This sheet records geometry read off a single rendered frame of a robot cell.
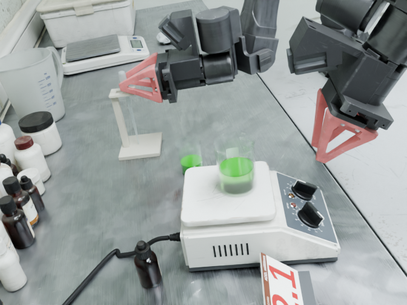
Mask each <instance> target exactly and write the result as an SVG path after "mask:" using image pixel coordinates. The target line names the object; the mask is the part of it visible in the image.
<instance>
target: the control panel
mask: <svg viewBox="0 0 407 305"><path fill-rule="evenodd" d="M277 179H278V183H279V189H280V195H281V198H282V204H283V210H284V213H285V219H286V225H287V226H288V227H289V228H292V229H295V230H298V231H301V232H304V233H307V234H310V235H313V236H315V237H319V238H322V239H324V240H328V241H331V242H333V243H337V240H336V236H335V234H334V231H333V227H332V224H331V221H330V219H329V215H328V212H327V210H326V206H325V203H324V201H323V197H322V193H321V191H320V188H318V187H317V190H316V192H315V193H314V194H313V197H312V199H311V200H309V201H306V200H302V199H301V198H299V197H298V196H296V195H295V194H294V193H293V191H292V189H291V187H292V186H293V184H295V182H296V179H294V178H291V177H288V176H286V175H283V174H280V173H278V172H277ZM289 193H292V194H293V195H294V197H290V196H289ZM306 202H311V203H312V204H313V205H314V207H315V208H316V209H317V210H318V211H319V212H320V213H321V214H322V215H323V216H324V220H323V222H322V223H321V224H320V226H319V227H318V228H311V227H309V226H307V225H305V224H304V223H303V222H302V221H301V220H300V219H299V217H298V212H299V210H301V209H302V208H303V206H304V204H305V203H306ZM291 203H295V204H296V207H293V206H292V205H291Z"/></svg>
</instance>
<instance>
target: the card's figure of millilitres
mask: <svg viewBox="0 0 407 305"><path fill-rule="evenodd" d="M266 260H267V266H268V278H269V284H270V295H271V305H300V300H299V293H298V289H297V282H296V276H295V271H294V270H292V269H290V268H288V267H286V266H284V265H283V264H281V263H279V262H277V261H275V260H273V259H271V258H269V257H266Z"/></svg>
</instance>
